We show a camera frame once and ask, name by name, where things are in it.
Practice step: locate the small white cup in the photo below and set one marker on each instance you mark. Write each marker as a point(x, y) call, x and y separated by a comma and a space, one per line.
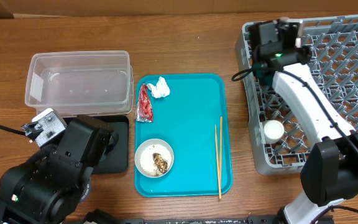
point(273, 131)

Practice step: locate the red foil wrapper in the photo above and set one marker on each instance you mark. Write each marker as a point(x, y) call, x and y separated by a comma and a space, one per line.
point(144, 110)

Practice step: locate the white tissue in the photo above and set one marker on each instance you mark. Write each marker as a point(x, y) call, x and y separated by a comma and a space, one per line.
point(160, 89)

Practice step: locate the wooden chopstick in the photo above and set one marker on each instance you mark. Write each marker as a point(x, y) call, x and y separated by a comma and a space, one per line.
point(217, 162)

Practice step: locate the pink plate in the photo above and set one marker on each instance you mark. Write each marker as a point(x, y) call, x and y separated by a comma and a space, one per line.
point(291, 31)

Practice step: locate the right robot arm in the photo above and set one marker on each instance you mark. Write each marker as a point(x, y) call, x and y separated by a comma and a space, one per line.
point(330, 173)

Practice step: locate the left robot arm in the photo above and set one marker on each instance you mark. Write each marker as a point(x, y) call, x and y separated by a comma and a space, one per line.
point(50, 184)

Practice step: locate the grey dishwasher rack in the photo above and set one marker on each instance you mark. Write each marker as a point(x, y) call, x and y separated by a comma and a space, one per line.
point(334, 66)

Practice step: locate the clear plastic bin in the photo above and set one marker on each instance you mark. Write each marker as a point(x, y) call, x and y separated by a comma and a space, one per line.
point(96, 83)

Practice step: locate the black plastic tray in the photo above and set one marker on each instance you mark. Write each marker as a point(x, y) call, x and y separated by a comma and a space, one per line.
point(120, 146)

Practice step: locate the grey bowl with food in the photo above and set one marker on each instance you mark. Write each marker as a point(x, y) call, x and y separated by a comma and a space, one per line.
point(154, 158)

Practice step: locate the teal plastic tray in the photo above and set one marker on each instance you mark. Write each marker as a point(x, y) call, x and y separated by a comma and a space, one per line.
point(185, 119)

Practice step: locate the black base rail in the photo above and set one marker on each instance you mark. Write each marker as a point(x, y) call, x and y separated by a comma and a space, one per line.
point(100, 217)

